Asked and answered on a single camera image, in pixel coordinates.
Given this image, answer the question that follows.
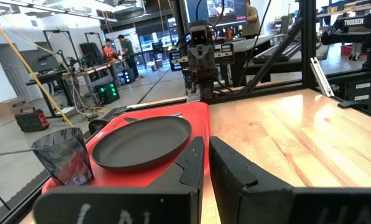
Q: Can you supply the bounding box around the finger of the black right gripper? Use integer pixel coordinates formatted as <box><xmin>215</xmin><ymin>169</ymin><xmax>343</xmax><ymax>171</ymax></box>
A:
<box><xmin>202</xmin><ymin>70</ymin><xmax>215</xmax><ymax>100</ymax></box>
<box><xmin>188</xmin><ymin>72</ymin><xmax>202</xmax><ymax>102</ymax></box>

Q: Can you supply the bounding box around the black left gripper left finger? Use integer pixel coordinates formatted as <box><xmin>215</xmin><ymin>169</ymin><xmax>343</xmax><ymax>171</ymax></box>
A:
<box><xmin>32</xmin><ymin>136</ymin><xmax>205</xmax><ymax>224</ymax></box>

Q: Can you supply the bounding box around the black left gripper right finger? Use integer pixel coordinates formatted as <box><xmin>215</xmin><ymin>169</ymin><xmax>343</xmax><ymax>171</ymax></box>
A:
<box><xmin>209</xmin><ymin>136</ymin><xmax>371</xmax><ymax>224</ymax></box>

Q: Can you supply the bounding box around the black round plate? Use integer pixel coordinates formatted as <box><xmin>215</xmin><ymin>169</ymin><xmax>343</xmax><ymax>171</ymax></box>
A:
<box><xmin>91</xmin><ymin>116</ymin><xmax>192</xmax><ymax>174</ymax></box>

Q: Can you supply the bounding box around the dark translucent faceted cup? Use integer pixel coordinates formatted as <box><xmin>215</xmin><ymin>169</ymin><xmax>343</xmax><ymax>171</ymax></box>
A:
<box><xmin>30</xmin><ymin>127</ymin><xmax>95</xmax><ymax>187</ymax></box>

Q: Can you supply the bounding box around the red plastic tray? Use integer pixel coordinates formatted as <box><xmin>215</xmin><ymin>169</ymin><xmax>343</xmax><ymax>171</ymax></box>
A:
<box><xmin>41</xmin><ymin>101</ymin><xmax>211</xmax><ymax>194</ymax></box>

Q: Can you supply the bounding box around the black desk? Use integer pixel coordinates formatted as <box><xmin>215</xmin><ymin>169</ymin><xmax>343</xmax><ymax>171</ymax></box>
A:
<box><xmin>215</xmin><ymin>33</ymin><xmax>329</xmax><ymax>88</ymax></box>

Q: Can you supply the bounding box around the large display screen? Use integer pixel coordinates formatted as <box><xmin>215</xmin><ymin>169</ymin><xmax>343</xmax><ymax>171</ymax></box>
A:
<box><xmin>185</xmin><ymin>0</ymin><xmax>248</xmax><ymax>28</ymax></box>

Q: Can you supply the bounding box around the person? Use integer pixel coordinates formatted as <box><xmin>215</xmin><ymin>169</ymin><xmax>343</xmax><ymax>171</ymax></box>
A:
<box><xmin>116</xmin><ymin>34</ymin><xmax>140</xmax><ymax>79</ymax></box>
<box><xmin>241</xmin><ymin>0</ymin><xmax>261</xmax><ymax>38</ymax></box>
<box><xmin>102</xmin><ymin>37</ymin><xmax>120</xmax><ymax>62</ymax></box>

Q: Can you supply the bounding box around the black keyboard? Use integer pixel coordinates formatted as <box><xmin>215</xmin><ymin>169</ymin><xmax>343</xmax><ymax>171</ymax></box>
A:
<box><xmin>252</xmin><ymin>41</ymin><xmax>302</xmax><ymax>65</ymax></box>

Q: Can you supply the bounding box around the computer with green lights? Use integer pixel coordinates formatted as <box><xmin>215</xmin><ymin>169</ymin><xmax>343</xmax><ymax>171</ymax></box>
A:
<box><xmin>93</xmin><ymin>80</ymin><xmax>121</xmax><ymax>106</ymax></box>

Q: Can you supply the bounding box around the cluttered wooden workbench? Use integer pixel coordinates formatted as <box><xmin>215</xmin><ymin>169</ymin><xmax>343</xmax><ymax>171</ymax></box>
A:
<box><xmin>25</xmin><ymin>57</ymin><xmax>127</xmax><ymax>119</ymax></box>

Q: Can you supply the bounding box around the silver aluminium bar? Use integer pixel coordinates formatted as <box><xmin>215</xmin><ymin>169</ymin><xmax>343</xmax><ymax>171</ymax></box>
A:
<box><xmin>309</xmin><ymin>57</ymin><xmax>335</xmax><ymax>98</ymax></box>

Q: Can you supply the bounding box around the black and red box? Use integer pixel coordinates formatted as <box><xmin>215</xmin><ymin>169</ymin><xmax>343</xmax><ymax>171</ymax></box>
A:
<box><xmin>14</xmin><ymin>107</ymin><xmax>50</xmax><ymax>134</ymax></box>

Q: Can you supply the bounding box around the ceiling light strip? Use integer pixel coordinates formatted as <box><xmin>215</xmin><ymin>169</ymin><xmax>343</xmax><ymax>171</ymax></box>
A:
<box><xmin>0</xmin><ymin>0</ymin><xmax>118</xmax><ymax>23</ymax></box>

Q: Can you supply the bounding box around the cardboard box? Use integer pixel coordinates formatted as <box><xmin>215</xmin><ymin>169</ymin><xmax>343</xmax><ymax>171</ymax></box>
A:
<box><xmin>0</xmin><ymin>96</ymin><xmax>31</xmax><ymax>118</ymax></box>

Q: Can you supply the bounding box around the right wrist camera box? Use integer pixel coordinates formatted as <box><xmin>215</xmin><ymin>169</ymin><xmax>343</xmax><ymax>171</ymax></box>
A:
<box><xmin>189</xmin><ymin>21</ymin><xmax>212</xmax><ymax>47</ymax></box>

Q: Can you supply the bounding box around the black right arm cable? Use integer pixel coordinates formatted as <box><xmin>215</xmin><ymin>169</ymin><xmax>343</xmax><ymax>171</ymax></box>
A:
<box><xmin>194</xmin><ymin>0</ymin><xmax>227</xmax><ymax>35</ymax></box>

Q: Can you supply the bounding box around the wall shelf with books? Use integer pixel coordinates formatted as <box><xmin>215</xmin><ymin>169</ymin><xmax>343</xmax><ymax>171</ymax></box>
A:
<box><xmin>316</xmin><ymin>0</ymin><xmax>371</xmax><ymax>19</ymax></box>

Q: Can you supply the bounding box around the yellow hanging cable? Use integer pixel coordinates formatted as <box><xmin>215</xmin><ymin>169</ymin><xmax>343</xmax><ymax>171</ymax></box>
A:
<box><xmin>0</xmin><ymin>7</ymin><xmax>75</xmax><ymax>128</ymax></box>

